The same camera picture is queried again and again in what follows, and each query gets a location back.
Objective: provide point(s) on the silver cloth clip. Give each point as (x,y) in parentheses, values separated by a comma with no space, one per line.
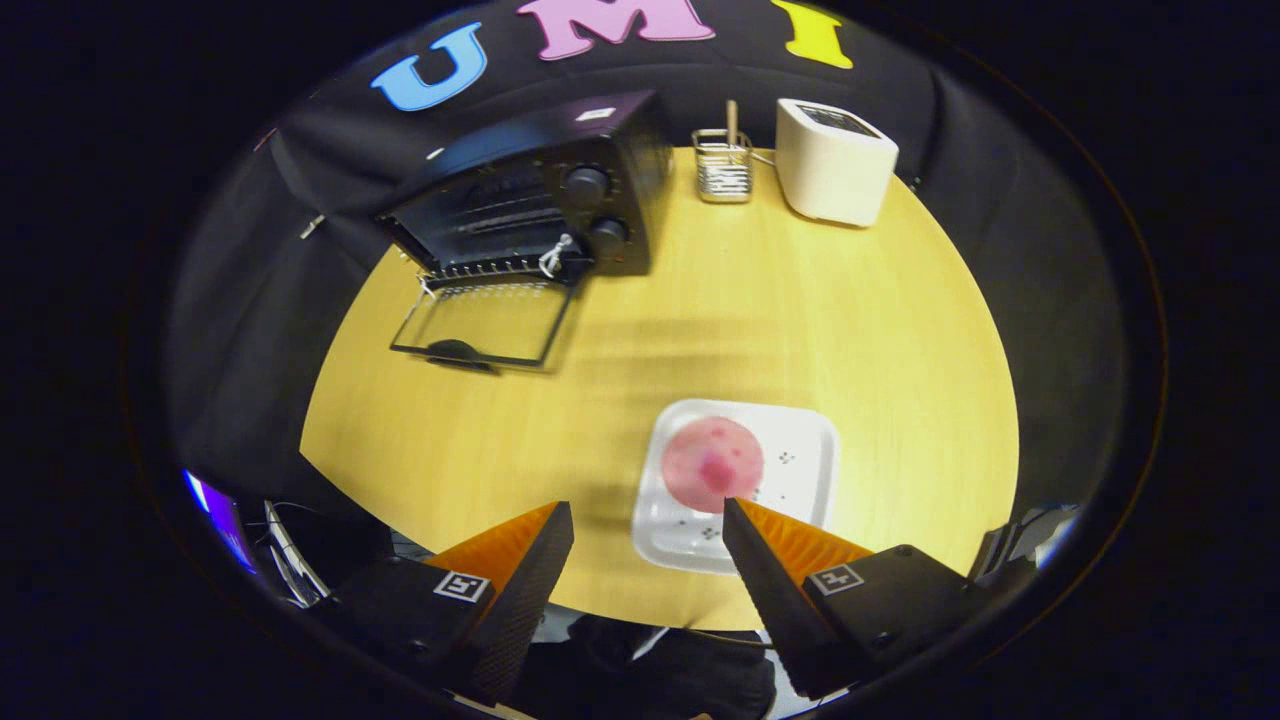
(312,227)

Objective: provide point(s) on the black toaster oven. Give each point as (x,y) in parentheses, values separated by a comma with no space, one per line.
(630,160)

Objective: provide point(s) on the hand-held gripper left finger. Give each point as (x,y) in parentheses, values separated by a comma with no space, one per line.
(520,600)

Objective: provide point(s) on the pink round ham slice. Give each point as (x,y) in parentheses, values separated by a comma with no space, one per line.
(700,465)

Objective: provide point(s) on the white square plate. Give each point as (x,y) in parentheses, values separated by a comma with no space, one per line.
(800,470)

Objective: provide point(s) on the glowing monitor screen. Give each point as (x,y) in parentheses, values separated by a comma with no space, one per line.
(215,510)

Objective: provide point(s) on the wooden stick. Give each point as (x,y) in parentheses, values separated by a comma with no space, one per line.
(732,120)

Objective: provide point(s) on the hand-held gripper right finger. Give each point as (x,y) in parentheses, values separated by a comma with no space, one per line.
(770,600)

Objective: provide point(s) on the white bread toaster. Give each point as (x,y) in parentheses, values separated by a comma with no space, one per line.
(835,170)

